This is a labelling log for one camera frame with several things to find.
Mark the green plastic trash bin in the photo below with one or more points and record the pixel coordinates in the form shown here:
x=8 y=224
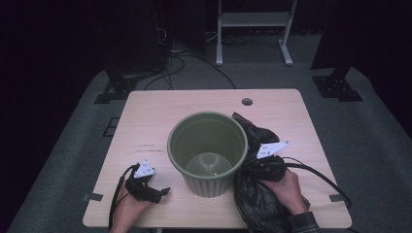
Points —
x=210 y=189

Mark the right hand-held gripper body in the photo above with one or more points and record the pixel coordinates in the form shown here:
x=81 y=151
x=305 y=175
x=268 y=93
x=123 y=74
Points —
x=268 y=170

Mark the grey tape strip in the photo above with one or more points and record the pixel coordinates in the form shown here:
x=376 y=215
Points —
x=94 y=196
x=336 y=198

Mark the person's right hand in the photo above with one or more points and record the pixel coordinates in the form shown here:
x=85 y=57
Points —
x=288 y=191

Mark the white metal stand frame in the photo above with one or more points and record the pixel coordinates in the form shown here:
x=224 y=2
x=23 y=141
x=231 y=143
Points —
x=254 y=19

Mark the black plastic garbage bag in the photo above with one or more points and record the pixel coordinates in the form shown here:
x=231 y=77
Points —
x=256 y=207

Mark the black stand base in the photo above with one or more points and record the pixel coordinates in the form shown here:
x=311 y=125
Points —
x=336 y=87
x=115 y=92

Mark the person's left hand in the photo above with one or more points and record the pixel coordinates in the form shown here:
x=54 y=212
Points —
x=126 y=213

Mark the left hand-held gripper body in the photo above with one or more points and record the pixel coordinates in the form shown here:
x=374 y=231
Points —
x=142 y=191

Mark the round table grommet hole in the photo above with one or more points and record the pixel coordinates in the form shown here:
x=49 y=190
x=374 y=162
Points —
x=247 y=102

